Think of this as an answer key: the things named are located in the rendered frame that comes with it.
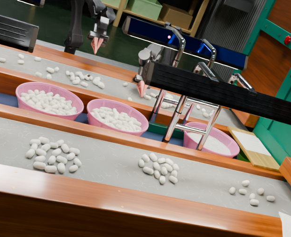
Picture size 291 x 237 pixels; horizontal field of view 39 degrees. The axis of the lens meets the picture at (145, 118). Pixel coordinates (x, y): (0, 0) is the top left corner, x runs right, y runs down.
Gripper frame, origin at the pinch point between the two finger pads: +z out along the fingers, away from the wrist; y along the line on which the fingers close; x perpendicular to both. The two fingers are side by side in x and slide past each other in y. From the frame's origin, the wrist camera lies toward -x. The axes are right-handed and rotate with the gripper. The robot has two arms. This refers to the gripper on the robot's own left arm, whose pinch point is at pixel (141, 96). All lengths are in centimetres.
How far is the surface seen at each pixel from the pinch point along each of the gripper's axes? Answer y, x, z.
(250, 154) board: 44, -27, 29
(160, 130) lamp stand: 8.0, -8.2, 19.0
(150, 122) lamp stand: 2.5, -9.8, 17.0
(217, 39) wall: 206, 289, -284
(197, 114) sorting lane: 31.4, 1.2, 1.4
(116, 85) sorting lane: -11.2, 7.6, -6.3
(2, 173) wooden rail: -55, -55, 63
